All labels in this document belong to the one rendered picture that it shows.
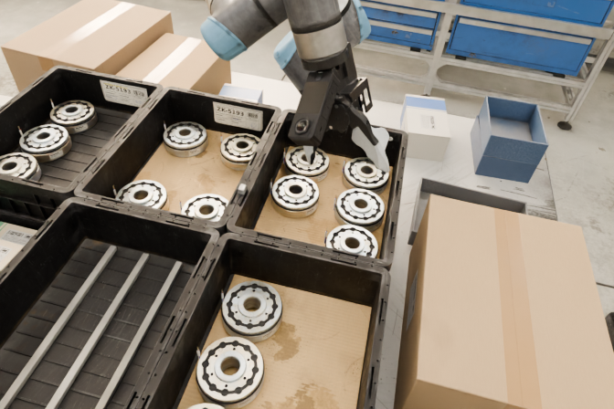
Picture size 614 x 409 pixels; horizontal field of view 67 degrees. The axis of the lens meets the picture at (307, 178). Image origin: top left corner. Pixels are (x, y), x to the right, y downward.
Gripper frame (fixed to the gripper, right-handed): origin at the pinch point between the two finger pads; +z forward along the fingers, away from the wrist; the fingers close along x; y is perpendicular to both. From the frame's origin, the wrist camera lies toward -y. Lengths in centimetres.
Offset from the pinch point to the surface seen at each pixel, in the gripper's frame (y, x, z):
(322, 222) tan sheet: 5.3, 12.8, 17.9
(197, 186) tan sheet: -1.4, 39.2, 7.5
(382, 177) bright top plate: 22.3, 6.6, 17.3
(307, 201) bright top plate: 6.1, 16.0, 13.5
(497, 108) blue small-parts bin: 77, -4, 28
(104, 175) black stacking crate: -15.1, 47.0, -3.9
